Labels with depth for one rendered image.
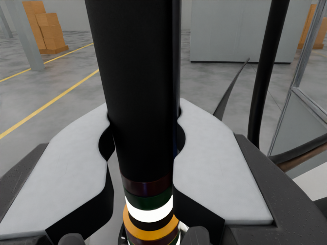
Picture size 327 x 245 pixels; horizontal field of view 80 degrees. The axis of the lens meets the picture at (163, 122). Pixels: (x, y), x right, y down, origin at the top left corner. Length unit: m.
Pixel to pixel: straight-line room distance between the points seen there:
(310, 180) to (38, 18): 8.26
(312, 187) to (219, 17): 5.19
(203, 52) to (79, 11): 9.92
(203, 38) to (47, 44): 5.41
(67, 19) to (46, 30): 6.49
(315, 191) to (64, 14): 14.62
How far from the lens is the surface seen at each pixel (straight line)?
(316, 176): 0.54
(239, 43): 5.68
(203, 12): 5.53
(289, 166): 0.27
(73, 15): 14.45
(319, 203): 0.28
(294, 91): 1.57
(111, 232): 1.81
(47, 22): 8.18
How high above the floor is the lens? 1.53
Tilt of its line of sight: 32 degrees down
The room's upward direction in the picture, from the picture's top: 2 degrees counter-clockwise
